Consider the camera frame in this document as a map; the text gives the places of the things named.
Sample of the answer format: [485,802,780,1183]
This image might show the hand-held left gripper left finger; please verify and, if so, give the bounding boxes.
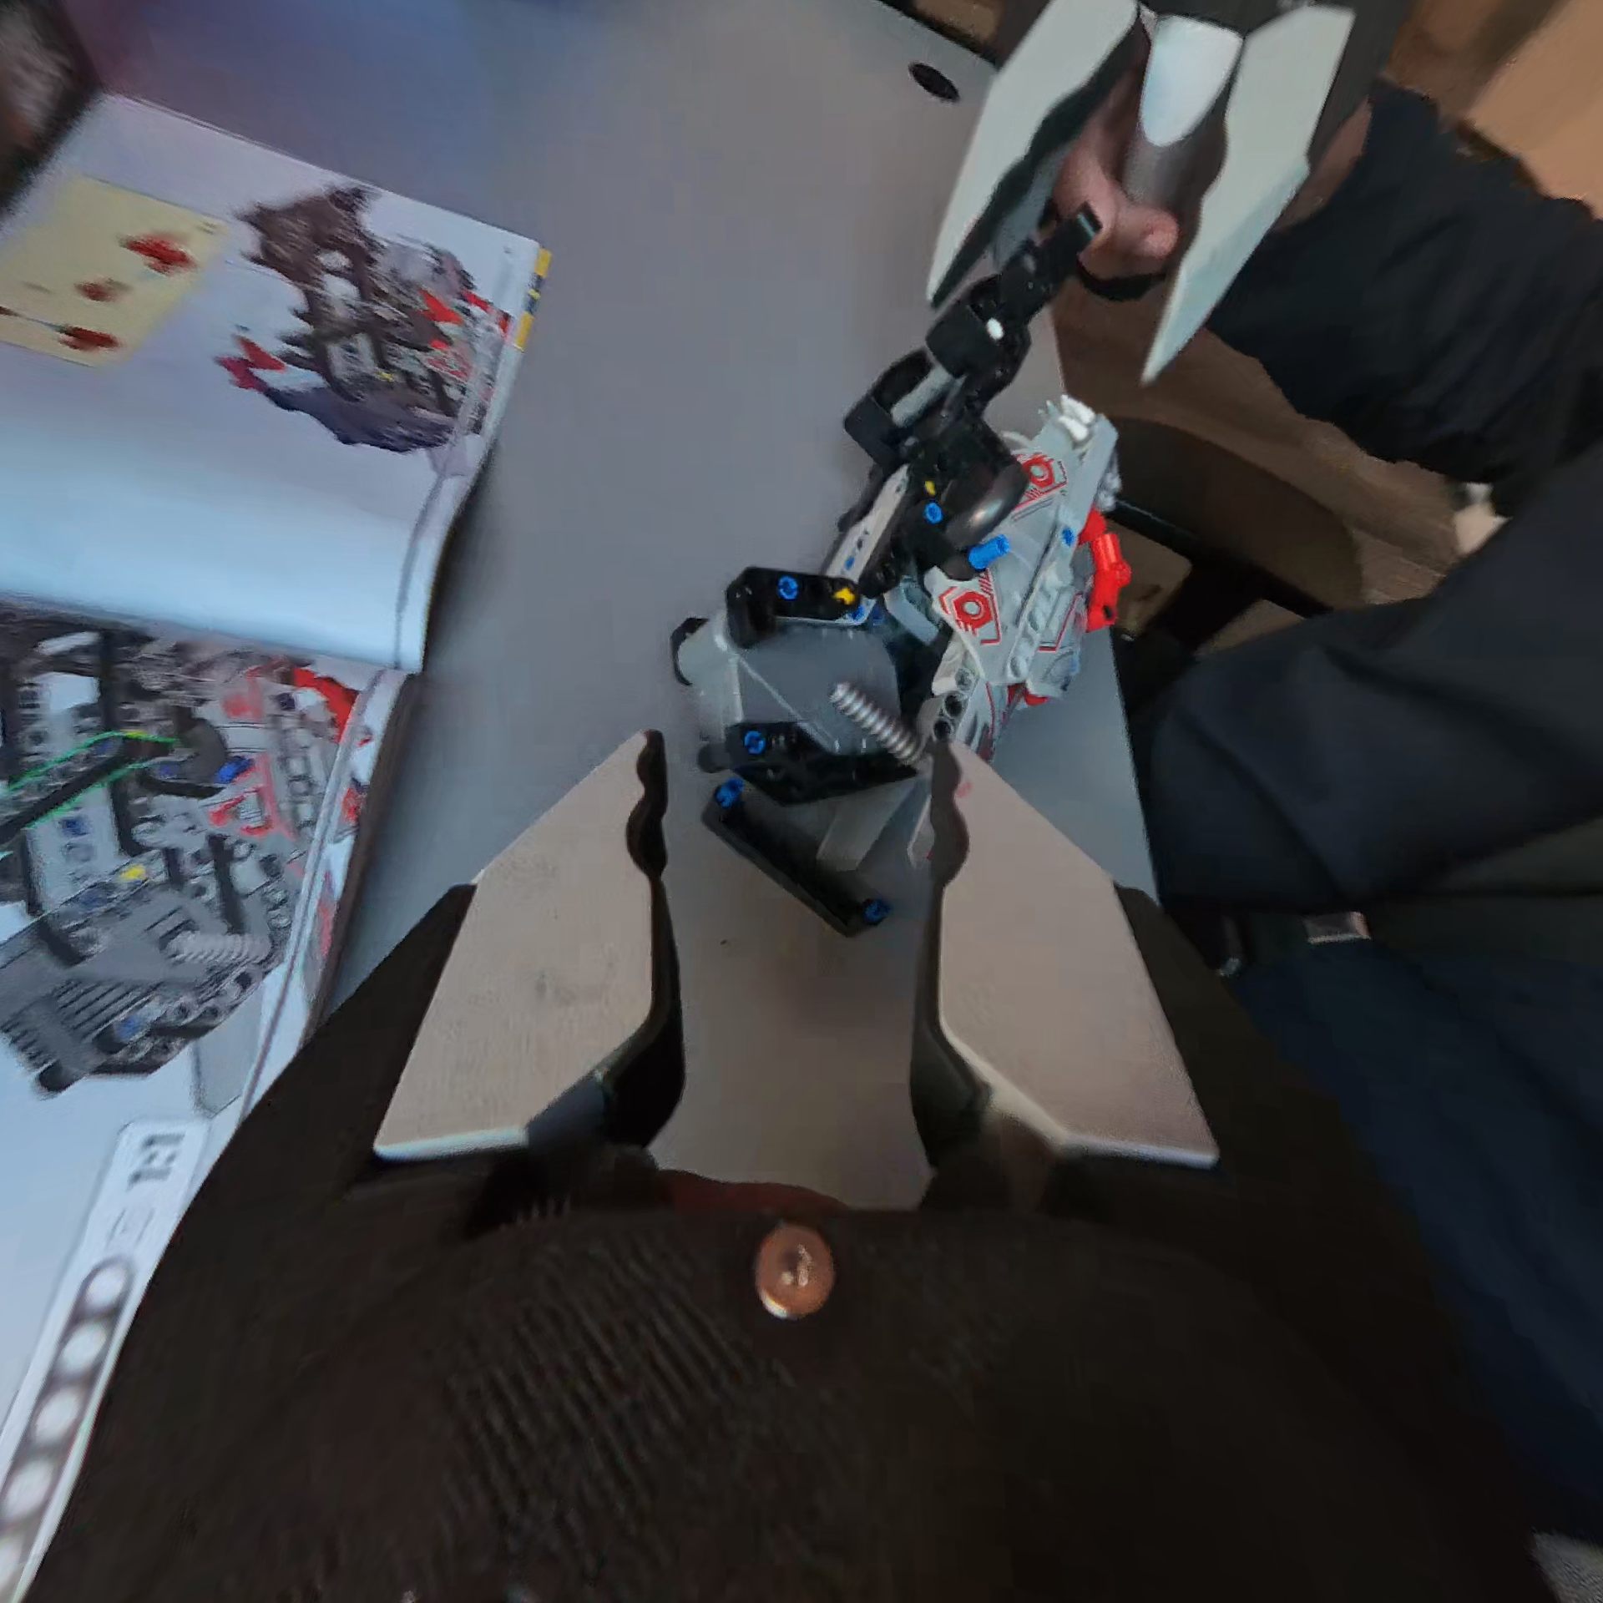
[377,733,685,1160]

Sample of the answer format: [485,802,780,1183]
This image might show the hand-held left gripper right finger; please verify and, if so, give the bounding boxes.
[907,734,1222,1183]

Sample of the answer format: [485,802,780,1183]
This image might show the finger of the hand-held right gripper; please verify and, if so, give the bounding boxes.
[925,0,1147,305]
[1139,0,1367,385]

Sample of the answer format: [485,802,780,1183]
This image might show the grey black lego vehicle model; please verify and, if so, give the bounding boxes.
[666,198,1136,938]

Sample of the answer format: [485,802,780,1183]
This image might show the person's right forearm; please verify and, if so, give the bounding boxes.
[1201,83,1603,482]

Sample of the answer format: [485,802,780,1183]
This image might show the lego instruction booklet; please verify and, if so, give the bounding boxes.
[0,91,550,1579]

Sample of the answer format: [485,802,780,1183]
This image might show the person's right hand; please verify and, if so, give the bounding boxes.
[1049,83,1186,281]

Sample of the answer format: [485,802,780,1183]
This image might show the person's dark clothing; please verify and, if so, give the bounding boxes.
[1114,463,1603,1538]

